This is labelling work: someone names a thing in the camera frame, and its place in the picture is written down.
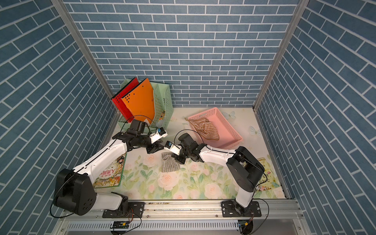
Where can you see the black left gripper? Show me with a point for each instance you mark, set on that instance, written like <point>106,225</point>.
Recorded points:
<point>153,148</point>

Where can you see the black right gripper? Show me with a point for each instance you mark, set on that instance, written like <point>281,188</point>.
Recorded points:
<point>178,158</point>

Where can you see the grey striped dishcloth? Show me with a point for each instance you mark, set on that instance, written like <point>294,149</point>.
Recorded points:
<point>169,164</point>

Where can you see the brown striped dishcloth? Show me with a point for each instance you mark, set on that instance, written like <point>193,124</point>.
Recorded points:
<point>205,128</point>

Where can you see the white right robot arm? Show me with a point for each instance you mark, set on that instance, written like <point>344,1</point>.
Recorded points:
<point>246,170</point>

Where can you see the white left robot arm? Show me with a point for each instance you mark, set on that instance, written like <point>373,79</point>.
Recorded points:
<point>74,190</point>

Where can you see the orange file folder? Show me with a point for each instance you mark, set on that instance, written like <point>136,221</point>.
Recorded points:
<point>140,101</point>

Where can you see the pink plastic basket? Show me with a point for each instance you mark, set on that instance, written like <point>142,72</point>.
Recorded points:
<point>229,137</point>

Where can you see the left picture book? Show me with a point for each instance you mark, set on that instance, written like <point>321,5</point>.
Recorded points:
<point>112,175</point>

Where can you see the picture book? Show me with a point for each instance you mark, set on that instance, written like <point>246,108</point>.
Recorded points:
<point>269,181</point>
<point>112,175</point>

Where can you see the right picture book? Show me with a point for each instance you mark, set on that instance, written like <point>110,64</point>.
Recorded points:
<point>269,181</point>

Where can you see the small black controller box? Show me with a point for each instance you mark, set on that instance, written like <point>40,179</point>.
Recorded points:
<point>120,225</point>

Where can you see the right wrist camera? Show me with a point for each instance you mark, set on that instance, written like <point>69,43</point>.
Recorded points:
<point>170,146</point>

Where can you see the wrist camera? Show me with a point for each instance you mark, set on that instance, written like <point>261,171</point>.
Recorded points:
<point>159,133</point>
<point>170,146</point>

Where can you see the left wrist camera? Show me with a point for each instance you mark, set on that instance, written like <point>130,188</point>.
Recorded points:
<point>159,133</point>

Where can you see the aluminium frame rail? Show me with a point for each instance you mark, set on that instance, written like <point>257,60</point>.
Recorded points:
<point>211,209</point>

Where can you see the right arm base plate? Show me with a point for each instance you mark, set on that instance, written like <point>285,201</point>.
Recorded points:
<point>230,208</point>

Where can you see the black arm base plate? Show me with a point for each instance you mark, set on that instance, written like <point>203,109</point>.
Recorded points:
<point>126,210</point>

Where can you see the white perforated cable duct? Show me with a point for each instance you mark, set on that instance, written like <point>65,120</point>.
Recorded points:
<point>152,225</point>

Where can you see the aluminium corner post left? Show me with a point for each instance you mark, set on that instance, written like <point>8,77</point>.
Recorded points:
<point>71,26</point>

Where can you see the aluminium corner post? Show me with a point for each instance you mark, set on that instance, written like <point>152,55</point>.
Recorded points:
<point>297,15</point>
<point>71,26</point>

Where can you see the aluminium corner post right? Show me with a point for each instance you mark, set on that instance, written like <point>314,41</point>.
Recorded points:
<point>297,15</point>

